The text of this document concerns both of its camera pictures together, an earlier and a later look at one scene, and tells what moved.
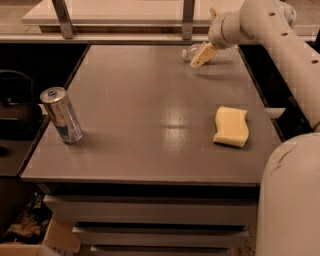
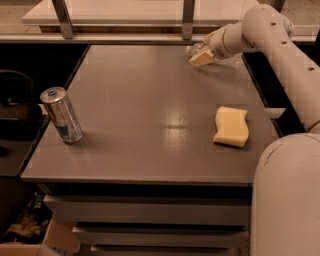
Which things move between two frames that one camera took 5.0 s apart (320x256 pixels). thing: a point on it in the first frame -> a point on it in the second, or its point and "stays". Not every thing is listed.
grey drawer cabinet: (147, 177) stays
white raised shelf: (126, 13) stays
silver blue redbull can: (59, 109) stays
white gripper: (222, 34) -> (218, 44)
